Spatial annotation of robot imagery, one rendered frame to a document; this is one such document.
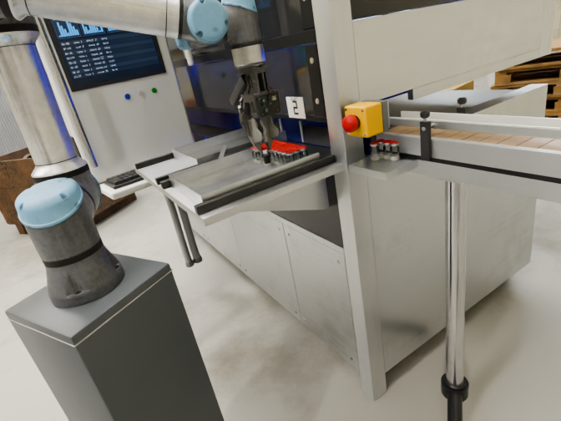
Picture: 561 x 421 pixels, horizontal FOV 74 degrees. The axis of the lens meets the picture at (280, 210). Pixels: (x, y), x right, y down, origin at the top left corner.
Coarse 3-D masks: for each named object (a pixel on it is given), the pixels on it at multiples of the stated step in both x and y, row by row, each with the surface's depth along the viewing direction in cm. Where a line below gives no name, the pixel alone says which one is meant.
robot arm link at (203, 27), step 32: (0, 0) 59; (32, 0) 61; (64, 0) 62; (96, 0) 63; (128, 0) 65; (160, 0) 66; (192, 0) 69; (160, 32) 69; (192, 32) 69; (224, 32) 70
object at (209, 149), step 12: (228, 132) 149; (240, 132) 151; (192, 144) 142; (204, 144) 144; (216, 144) 147; (228, 144) 145; (240, 144) 141; (252, 144) 127; (180, 156) 132; (192, 156) 136; (204, 156) 119; (216, 156) 121
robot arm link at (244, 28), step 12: (228, 0) 82; (240, 0) 81; (252, 0) 83; (228, 12) 82; (240, 12) 82; (252, 12) 83; (240, 24) 83; (252, 24) 84; (228, 36) 84; (240, 36) 84; (252, 36) 85
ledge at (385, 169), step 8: (360, 160) 98; (368, 160) 97; (384, 160) 95; (392, 160) 94; (400, 160) 93; (408, 160) 92; (416, 160) 91; (352, 168) 96; (360, 168) 94; (368, 168) 92; (376, 168) 91; (384, 168) 90; (392, 168) 89; (400, 168) 89; (408, 168) 90; (376, 176) 90; (384, 176) 87; (392, 176) 88
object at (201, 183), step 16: (224, 160) 114; (240, 160) 117; (304, 160) 98; (176, 176) 107; (192, 176) 110; (208, 176) 109; (224, 176) 107; (240, 176) 104; (256, 176) 91; (192, 192) 90; (208, 192) 86; (224, 192) 88
